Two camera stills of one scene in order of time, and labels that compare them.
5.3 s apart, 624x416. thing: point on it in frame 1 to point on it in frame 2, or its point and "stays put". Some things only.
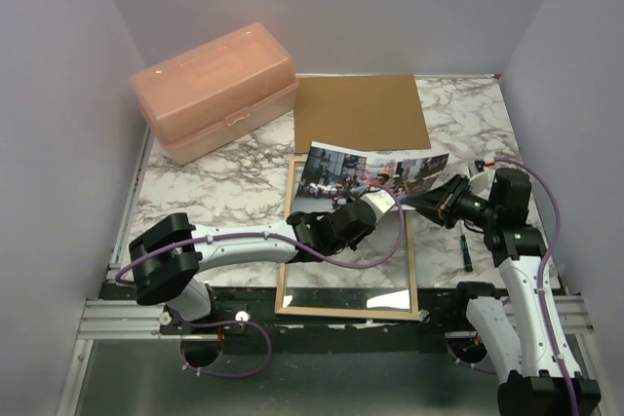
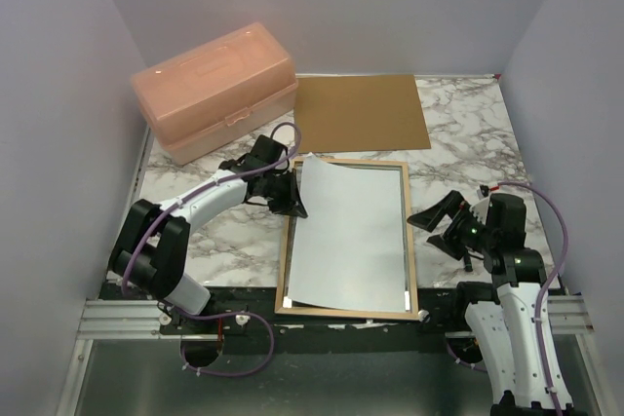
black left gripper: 353,245 to 293,197
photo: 342,175 to 348,251
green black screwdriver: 468,266 stays put
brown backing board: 361,111 stays put
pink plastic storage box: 233,88 stays put
